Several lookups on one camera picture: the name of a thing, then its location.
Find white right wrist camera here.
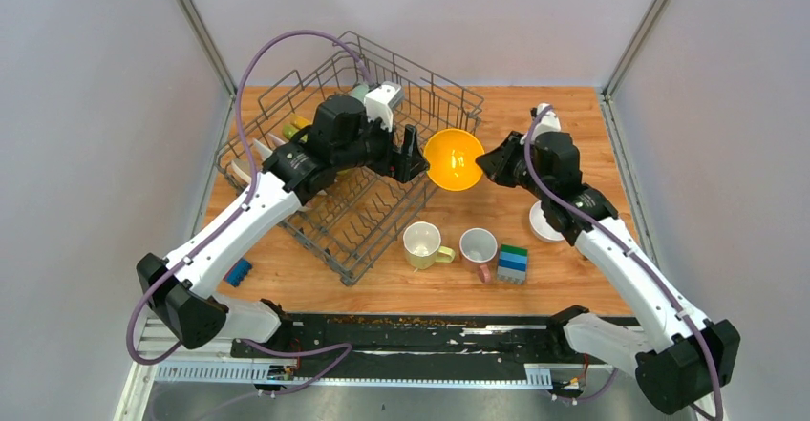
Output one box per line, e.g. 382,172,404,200
520,102,562,145

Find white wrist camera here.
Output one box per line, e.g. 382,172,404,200
363,81,404,132
520,102,562,145

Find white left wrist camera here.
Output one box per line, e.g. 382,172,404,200
363,81,404,132

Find grey wire dish rack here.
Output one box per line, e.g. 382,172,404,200
242,31,483,286

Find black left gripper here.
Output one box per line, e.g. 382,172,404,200
333,107,430,183

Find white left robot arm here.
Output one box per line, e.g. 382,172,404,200
136,84,429,357

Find cream and pink plate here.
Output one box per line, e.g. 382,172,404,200
229,158,252,185

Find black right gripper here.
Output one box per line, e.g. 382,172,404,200
475,131,550,201

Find red and teal floral plate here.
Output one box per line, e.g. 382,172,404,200
251,138,273,163

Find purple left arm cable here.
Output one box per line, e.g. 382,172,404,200
126,30,374,400

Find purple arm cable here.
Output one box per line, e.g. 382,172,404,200
126,30,374,400
522,105,726,421

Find yellow bowl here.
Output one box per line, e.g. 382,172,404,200
423,128,484,192

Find yellow polka dot plate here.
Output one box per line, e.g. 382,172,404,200
290,115,311,130

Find white bowl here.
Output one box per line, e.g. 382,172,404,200
529,201,565,243

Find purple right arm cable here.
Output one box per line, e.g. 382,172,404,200
522,105,726,421

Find green scalloped plate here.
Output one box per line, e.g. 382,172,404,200
282,124,301,140

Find yellow mug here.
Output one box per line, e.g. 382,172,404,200
402,221,457,271

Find yellow red blue toy block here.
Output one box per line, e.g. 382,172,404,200
223,258,252,287

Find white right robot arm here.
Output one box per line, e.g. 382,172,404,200
476,132,741,420

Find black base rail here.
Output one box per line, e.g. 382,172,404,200
136,308,710,400

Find pink mug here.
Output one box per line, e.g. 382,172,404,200
459,228,499,284

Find teal and yellow bowls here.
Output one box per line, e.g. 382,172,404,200
349,83,373,103

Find green blue grey block stack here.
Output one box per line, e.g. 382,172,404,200
496,244,528,284

